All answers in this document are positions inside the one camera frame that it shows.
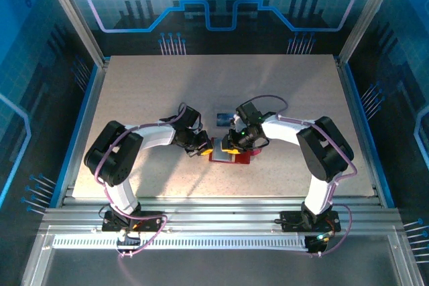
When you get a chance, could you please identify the red tray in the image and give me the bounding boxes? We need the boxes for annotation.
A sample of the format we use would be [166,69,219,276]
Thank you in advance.
[208,136,261,165]

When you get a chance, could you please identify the blue credit card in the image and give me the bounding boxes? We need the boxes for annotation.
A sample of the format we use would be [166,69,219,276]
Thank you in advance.
[216,113,235,127]

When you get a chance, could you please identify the blue edge strip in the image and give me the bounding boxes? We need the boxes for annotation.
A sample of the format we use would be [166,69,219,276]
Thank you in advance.
[49,64,101,208]
[343,61,395,208]

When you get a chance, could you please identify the white connector board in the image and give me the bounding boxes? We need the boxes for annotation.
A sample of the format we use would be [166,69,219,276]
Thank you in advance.
[115,230,141,255]

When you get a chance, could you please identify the grey metal shelf plate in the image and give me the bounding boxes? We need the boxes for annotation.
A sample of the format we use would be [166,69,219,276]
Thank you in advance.
[19,225,426,286]

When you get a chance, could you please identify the black controller board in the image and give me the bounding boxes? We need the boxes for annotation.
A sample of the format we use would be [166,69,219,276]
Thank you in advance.
[306,234,332,254]

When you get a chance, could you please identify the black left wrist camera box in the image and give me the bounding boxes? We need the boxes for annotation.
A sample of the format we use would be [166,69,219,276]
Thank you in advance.
[160,104,202,131]

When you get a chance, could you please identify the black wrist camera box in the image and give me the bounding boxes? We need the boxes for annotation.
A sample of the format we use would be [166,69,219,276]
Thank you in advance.
[235,100,263,123]
[160,104,202,131]

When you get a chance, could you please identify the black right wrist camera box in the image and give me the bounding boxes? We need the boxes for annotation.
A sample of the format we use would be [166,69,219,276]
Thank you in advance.
[235,100,263,123]

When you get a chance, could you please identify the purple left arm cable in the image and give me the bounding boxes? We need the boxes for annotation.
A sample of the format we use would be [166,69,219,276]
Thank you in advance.
[95,102,188,259]

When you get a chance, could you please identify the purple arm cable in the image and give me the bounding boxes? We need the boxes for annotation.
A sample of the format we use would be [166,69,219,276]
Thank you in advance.
[95,102,188,259]
[245,94,357,259]

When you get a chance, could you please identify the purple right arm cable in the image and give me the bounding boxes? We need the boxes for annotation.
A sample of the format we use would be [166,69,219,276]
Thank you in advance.
[245,94,357,259]

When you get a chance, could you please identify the wide aluminium frame beam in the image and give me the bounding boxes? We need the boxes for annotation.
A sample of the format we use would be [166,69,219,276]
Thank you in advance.
[38,196,407,235]

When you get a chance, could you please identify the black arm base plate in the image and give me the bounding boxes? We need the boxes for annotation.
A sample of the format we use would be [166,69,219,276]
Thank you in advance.
[101,210,168,233]
[280,210,342,233]

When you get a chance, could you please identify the white slotted cable duct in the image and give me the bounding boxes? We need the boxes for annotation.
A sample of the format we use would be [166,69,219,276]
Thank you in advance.
[52,234,309,252]

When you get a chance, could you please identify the aluminium side rail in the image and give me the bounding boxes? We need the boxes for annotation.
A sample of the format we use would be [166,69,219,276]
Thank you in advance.
[334,55,386,207]
[55,60,111,208]

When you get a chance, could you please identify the aluminium frame post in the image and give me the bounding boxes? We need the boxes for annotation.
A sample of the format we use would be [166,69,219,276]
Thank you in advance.
[337,0,405,64]
[37,0,111,68]

